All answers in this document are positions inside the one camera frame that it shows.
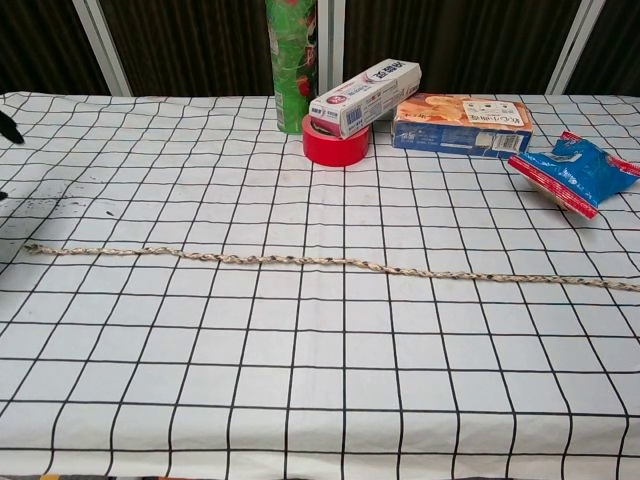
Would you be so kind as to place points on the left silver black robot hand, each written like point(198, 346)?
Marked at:
point(7, 126)

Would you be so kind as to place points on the green chip can red lid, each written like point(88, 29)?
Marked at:
point(292, 65)

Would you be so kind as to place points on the red tape roll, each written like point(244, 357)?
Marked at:
point(335, 151)

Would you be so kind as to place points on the white toothpaste box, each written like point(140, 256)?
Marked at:
point(365, 95)

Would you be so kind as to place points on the white black-grid tablecloth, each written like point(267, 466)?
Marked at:
point(320, 375)

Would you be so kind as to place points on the orange and blue biscuit box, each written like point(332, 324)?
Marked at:
point(450, 136)

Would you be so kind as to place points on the blue snack bag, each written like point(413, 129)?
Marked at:
point(585, 170)

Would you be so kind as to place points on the aluminium partition post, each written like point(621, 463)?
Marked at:
point(575, 50)
point(105, 45)
point(331, 40)

